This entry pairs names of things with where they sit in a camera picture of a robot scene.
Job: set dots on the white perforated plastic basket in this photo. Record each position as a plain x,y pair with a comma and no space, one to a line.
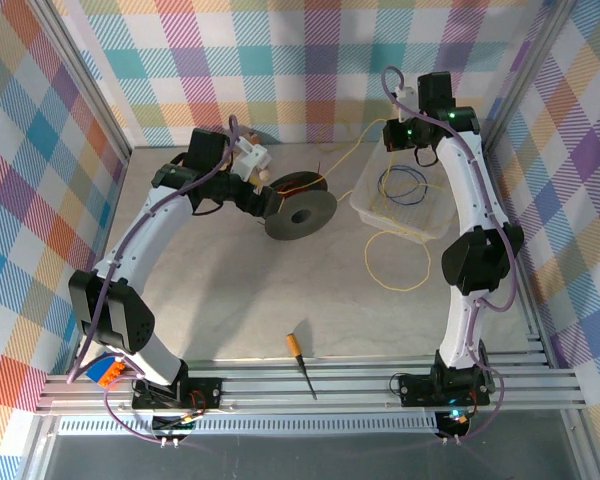
365,200

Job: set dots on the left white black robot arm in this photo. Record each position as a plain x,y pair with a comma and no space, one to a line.
130,250

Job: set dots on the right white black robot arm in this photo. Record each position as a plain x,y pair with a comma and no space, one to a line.
467,190

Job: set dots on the blue orange toy brick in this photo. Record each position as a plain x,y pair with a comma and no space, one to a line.
100,372

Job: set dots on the black controller board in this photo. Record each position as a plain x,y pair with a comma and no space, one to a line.
172,425
457,422

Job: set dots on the aluminium frame post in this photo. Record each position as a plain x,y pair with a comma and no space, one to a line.
527,75
82,75

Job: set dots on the aluminium side rail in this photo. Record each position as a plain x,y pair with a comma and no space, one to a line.
530,310
102,250

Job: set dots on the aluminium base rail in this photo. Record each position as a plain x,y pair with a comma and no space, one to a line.
260,382

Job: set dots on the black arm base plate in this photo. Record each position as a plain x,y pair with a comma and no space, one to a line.
412,390
207,392

